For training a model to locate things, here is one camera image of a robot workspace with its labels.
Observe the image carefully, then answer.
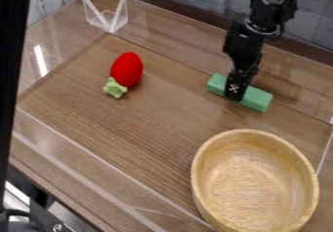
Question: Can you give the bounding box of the wooden brown bowl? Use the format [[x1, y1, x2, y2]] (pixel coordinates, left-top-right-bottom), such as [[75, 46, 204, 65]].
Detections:
[[192, 129, 320, 232]]

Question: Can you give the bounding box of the black clamp under table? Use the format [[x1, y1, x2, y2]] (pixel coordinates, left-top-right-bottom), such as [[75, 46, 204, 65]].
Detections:
[[0, 200, 72, 232]]

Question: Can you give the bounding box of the green rectangular block stick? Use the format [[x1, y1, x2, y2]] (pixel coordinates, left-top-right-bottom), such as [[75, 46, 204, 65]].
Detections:
[[205, 73, 273, 112]]

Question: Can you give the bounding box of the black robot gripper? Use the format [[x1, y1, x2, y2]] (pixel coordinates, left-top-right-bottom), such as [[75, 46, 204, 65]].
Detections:
[[223, 19, 265, 101]]

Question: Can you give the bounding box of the clear acrylic tray enclosure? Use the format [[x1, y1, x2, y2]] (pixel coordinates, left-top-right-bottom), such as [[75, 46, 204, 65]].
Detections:
[[11, 0, 333, 232]]

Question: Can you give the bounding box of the red toy strawberry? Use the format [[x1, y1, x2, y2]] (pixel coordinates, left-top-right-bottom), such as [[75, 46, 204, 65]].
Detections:
[[103, 52, 143, 98]]

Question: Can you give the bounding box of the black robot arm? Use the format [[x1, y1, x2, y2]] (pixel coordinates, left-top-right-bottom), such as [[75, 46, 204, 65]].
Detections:
[[223, 0, 298, 101]]

